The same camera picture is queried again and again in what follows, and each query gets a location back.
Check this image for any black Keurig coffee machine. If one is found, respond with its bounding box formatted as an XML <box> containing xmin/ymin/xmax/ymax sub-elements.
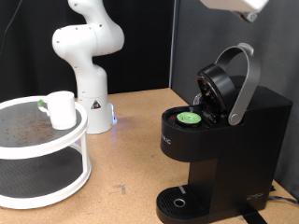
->
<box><xmin>155</xmin><ymin>42</ymin><xmax>293</xmax><ymax>224</ymax></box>

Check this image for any white two-tier turntable shelf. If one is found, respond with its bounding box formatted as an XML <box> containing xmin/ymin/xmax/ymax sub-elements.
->
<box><xmin>0</xmin><ymin>95</ymin><xmax>93</xmax><ymax>210</ymax></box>

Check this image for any black backdrop curtain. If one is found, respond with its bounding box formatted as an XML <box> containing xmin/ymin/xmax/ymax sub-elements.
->
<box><xmin>0</xmin><ymin>0</ymin><xmax>176</xmax><ymax>102</ymax></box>

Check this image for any black tape strip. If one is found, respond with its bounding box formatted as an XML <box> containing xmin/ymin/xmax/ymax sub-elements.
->
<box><xmin>239</xmin><ymin>206</ymin><xmax>269</xmax><ymax>224</ymax></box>

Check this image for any grey backdrop curtain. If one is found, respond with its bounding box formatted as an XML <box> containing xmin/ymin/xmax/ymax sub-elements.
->
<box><xmin>169</xmin><ymin>0</ymin><xmax>299</xmax><ymax>200</ymax></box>

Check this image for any braided grey power cord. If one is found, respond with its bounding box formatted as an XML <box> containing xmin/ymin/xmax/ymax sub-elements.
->
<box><xmin>267</xmin><ymin>195</ymin><xmax>299</xmax><ymax>206</ymax></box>

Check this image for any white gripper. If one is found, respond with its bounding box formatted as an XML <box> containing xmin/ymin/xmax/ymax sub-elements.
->
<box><xmin>199</xmin><ymin>0</ymin><xmax>270</xmax><ymax>23</ymax></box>

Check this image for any white mug green-taped handle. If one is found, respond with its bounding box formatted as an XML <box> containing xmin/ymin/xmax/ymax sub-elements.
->
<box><xmin>36</xmin><ymin>90</ymin><xmax>78</xmax><ymax>131</ymax></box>

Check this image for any green coffee pod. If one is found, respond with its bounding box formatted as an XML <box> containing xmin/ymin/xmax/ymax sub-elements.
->
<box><xmin>176</xmin><ymin>112</ymin><xmax>201</xmax><ymax>125</ymax></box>

